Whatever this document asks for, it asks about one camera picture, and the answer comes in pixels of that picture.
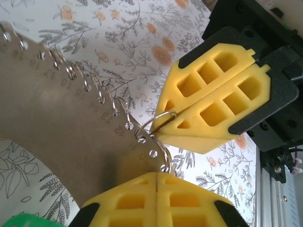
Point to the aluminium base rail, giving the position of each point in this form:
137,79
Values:
279,208

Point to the green plastic tag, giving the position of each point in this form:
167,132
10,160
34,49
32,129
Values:
28,221

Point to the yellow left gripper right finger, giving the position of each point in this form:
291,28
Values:
184,189

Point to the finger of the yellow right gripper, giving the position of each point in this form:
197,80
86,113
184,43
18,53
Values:
175,78
196,134

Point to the black right base mounting plate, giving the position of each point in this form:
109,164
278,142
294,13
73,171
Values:
272,163

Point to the floral patterned table cover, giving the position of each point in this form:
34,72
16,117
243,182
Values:
118,35

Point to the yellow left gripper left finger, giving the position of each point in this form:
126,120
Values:
132,189

